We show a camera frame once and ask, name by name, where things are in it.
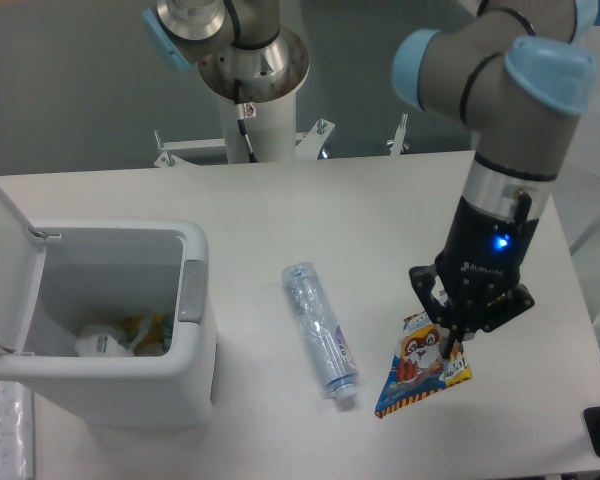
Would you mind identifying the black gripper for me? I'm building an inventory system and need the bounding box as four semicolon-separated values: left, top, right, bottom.
409;195;539;359

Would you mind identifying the blue cartoon snack bag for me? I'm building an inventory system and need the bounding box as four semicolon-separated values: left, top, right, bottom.
375;312;472;418

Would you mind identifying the clear plastic water bottle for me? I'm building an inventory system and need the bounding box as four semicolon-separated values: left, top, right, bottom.
281;262;358;410

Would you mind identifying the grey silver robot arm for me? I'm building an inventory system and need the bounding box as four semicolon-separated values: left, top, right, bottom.
143;1;599;358

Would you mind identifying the white trash can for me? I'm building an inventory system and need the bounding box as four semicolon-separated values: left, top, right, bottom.
0;219;216;428

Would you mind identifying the white crumpled trash in bin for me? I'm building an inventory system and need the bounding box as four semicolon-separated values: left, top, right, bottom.
74;324;134;358

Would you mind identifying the white trash can lid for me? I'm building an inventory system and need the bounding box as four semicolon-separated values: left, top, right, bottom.
0;188;62;355

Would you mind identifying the paper sheet in sleeve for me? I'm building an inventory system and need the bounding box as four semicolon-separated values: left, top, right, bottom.
0;381;35;479

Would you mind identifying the white base frame with bolts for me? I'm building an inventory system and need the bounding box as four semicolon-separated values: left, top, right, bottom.
152;113;411;169

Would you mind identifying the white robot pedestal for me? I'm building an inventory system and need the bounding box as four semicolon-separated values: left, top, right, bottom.
214;71;308;159

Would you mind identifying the black cable on pedestal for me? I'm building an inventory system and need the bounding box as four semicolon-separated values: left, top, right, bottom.
232;78;259;164

